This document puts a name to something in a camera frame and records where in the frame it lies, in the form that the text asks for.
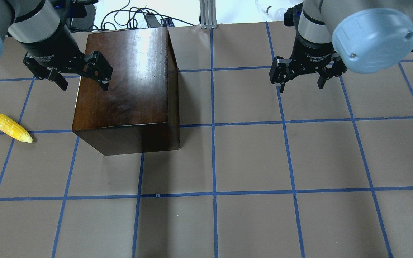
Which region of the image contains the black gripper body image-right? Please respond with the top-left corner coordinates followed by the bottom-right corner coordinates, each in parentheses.
top-left (290, 34), bottom-right (334, 72)

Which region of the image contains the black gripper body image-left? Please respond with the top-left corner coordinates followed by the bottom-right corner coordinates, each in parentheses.
top-left (21, 24), bottom-right (85, 78)

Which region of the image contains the yellow corn cob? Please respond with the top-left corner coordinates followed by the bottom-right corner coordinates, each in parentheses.
top-left (0, 113), bottom-right (33, 143)

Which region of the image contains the silver robot arm image-right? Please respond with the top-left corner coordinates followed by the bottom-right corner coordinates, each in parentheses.
top-left (287, 0), bottom-right (413, 89)

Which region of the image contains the clear plastic bottle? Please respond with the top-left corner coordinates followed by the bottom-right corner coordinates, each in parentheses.
top-left (255, 0), bottom-right (291, 21)

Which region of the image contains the dark wooden cabinet box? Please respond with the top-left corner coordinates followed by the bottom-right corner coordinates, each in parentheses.
top-left (72, 27), bottom-right (180, 156)

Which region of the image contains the black power adapter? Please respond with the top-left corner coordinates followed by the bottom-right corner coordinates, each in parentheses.
top-left (144, 13), bottom-right (162, 28)

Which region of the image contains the black cables bundle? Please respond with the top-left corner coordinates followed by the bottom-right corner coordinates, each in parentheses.
top-left (94, 0), bottom-right (196, 30)

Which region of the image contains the aluminium frame post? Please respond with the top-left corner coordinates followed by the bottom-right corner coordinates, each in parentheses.
top-left (199, 0), bottom-right (218, 29)

